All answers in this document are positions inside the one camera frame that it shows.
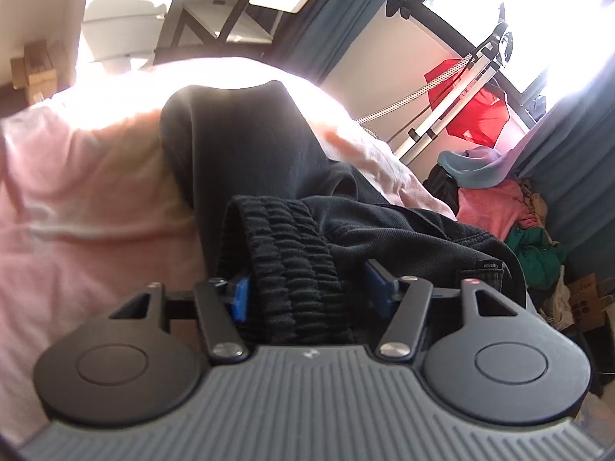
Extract black pants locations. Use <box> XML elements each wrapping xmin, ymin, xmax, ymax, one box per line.
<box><xmin>161</xmin><ymin>81</ymin><xmax>527</xmax><ymax>345</ymax></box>

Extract pink clothing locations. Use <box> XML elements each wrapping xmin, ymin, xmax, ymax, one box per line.
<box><xmin>457</xmin><ymin>179</ymin><xmax>542</xmax><ymax>242</ymax></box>

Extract green clothing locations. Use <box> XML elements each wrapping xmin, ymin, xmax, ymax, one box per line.
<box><xmin>505</xmin><ymin>224</ymin><xmax>566</xmax><ymax>289</ymax></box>

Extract light blue clothing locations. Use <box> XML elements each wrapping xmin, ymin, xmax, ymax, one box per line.
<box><xmin>438</xmin><ymin>146</ymin><xmax>515</xmax><ymax>189</ymax></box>

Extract pastel bed sheet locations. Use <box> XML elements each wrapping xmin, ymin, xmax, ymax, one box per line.
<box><xmin>1</xmin><ymin>57</ymin><xmax>451</xmax><ymax>444</ymax></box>

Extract brown paper bag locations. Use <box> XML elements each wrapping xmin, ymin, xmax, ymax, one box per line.
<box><xmin>567</xmin><ymin>274</ymin><xmax>614</xmax><ymax>332</ymax></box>

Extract red garment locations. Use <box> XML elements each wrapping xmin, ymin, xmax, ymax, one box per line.
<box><xmin>424</xmin><ymin>60</ymin><xmax>510</xmax><ymax>148</ymax></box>

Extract teal right curtain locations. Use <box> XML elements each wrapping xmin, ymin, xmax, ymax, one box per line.
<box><xmin>514</xmin><ymin>60</ymin><xmax>614</xmax><ymax>272</ymax></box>

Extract teal curtain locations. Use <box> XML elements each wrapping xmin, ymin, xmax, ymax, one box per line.
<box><xmin>264</xmin><ymin>0</ymin><xmax>386</xmax><ymax>85</ymax></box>
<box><xmin>514</xmin><ymin>60</ymin><xmax>614</xmax><ymax>272</ymax></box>

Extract white garment steamer stand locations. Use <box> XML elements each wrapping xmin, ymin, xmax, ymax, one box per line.
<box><xmin>394</xmin><ymin>3</ymin><xmax>513</xmax><ymax>163</ymax></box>

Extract cardboard box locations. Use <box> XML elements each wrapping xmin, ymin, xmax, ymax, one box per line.
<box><xmin>10</xmin><ymin>40</ymin><xmax>70</xmax><ymax>105</ymax></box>

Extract teal left curtain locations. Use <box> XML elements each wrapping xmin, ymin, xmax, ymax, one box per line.
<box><xmin>264</xmin><ymin>0</ymin><xmax>386</xmax><ymax>85</ymax></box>

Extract steamer hose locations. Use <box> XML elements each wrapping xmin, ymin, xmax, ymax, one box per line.
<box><xmin>354</xmin><ymin>54</ymin><xmax>474</xmax><ymax>126</ymax></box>

